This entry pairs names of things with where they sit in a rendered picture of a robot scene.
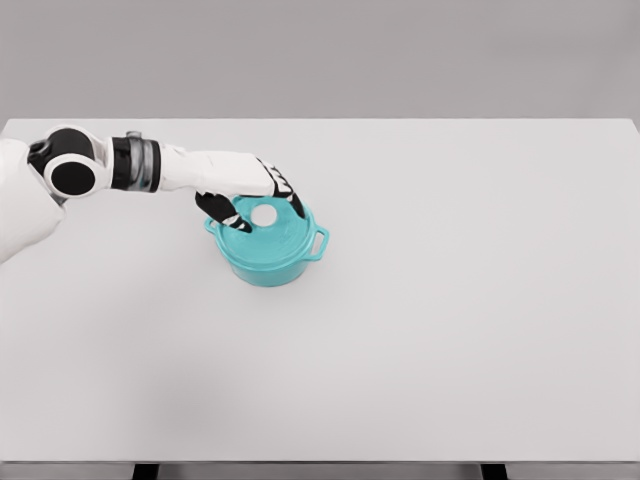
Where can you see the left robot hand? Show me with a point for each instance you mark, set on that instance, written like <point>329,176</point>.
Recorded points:
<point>240,172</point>

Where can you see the teal pot lid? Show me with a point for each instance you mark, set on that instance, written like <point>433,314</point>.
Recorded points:
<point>272,239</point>

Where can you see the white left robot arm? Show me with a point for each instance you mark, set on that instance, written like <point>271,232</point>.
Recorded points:
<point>75,170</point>

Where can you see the teal pot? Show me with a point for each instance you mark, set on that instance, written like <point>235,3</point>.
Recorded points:
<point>272,272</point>

